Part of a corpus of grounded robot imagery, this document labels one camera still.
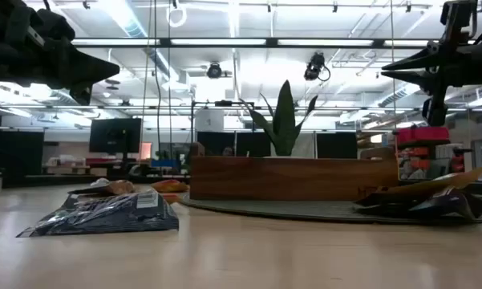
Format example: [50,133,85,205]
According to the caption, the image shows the storage shelf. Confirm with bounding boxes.
[396,138,475,181]

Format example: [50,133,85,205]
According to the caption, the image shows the overhead light bar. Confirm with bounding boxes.
[71,37,442,50]

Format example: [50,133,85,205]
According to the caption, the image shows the pile of dark snack bags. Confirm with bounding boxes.
[352,185,482,222]

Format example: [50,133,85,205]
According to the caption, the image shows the cluttered background workbench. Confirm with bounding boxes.
[43,154,145,177]

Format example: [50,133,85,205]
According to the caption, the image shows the red storage bins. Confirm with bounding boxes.
[395,126,451,146]

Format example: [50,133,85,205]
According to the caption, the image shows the wooden three-compartment organizer box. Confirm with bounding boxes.
[189,141,400,201]

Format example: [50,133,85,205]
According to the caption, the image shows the dark blue blackcurrant tea packet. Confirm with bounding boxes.
[15,189,180,238]

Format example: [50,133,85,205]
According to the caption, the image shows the blue box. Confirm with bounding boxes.
[151,159,181,169]

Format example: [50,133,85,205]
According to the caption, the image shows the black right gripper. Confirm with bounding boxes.
[381,0,482,128]

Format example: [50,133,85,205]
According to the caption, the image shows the brown apple tea packet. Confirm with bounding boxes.
[67,178,138,197]

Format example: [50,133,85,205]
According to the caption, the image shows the white hanging cable loop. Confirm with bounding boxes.
[166,3,188,29]

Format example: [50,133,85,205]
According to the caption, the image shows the black stand frame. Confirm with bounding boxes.
[190,100,256,157]

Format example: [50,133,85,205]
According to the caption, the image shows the black computer monitor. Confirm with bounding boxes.
[88,117,144,164]

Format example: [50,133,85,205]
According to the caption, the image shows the green snake plant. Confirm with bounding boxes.
[240,79,318,157]

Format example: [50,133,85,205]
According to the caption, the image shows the orange mango tea packet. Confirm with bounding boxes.
[150,179,190,194]
[368,167,482,204]

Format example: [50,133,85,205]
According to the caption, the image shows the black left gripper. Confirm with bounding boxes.
[0,0,120,106]

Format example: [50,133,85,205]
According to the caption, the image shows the round grey woven mat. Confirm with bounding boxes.
[178,191,482,225]

